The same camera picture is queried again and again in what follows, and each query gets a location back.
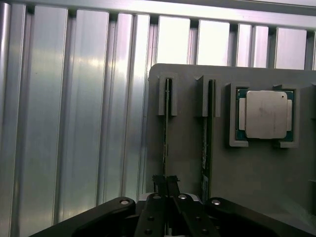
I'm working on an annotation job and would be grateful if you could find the grey parts rack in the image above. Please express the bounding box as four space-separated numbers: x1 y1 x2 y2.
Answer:
145 63 316 237

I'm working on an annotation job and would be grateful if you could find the silver CPU chip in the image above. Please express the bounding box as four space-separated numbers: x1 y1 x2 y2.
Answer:
236 90 296 143

